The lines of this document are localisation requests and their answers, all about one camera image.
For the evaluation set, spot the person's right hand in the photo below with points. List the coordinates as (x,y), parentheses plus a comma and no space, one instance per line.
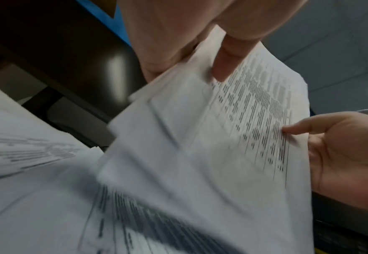
(353,158)

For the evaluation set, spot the person's left hand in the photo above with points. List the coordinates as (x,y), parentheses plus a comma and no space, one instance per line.
(171,29)

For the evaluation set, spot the printed white paper sheets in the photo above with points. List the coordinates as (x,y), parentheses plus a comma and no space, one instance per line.
(234,139)

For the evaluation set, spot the blue sheet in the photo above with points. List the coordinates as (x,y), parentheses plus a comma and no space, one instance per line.
(121,22)

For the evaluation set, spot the black device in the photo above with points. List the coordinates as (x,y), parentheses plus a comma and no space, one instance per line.
(347,225)

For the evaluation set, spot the dark brown desk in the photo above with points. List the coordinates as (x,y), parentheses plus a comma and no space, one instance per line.
(61,47)

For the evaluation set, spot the pile of printed papers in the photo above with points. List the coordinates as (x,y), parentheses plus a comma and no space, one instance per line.
(43,188)

